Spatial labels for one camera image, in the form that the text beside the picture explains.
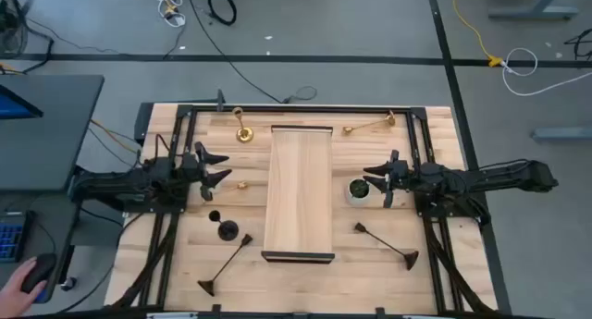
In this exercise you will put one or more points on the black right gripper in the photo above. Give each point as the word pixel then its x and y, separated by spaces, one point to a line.
pixel 402 175

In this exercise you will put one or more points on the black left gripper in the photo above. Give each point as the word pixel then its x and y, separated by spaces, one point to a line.
pixel 192 166

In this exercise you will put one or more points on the grey floor bar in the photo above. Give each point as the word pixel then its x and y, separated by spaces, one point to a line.
pixel 562 133

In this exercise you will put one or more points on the grey table base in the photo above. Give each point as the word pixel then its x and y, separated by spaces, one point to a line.
pixel 532 13

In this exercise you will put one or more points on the small plant in white pot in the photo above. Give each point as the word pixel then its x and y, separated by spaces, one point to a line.
pixel 358 188

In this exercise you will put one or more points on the person's hand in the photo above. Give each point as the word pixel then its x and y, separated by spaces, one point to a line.
pixel 14 296

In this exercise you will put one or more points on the short black candlestick holder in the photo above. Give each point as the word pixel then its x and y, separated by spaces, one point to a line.
pixel 228 230

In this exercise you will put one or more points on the tall gold candlestick holder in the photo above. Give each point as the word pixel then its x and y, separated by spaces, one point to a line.
pixel 391 120

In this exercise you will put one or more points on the black aluminium table frame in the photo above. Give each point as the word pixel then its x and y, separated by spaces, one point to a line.
pixel 300 108

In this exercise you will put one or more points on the black floor fan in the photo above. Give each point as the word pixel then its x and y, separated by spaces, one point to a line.
pixel 11 28

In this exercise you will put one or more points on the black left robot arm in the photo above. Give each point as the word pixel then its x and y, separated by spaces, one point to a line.
pixel 115 187

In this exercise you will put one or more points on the laptop with blue screen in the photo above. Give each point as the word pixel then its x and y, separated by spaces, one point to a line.
pixel 14 108

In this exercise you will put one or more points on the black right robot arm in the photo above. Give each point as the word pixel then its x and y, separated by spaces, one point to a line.
pixel 509 175

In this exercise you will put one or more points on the light wooden table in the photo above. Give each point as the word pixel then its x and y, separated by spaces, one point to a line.
pixel 298 194

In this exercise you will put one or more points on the dark grey desk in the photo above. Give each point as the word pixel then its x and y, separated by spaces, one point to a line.
pixel 51 134

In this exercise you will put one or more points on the keyboard with blue keys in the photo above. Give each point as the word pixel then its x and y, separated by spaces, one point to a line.
pixel 11 238

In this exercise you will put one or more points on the long black candlestick holder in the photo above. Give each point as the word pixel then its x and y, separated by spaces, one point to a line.
pixel 410 260
pixel 206 286

